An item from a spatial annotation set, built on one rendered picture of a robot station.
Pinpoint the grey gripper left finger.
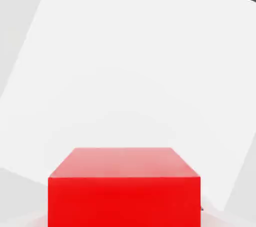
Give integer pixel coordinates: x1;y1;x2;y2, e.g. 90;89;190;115
27;212;49;227

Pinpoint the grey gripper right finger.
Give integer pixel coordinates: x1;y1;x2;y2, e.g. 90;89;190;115
200;206;224;227

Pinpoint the small red cube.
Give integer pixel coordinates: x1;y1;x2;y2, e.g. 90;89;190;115
47;147;201;227

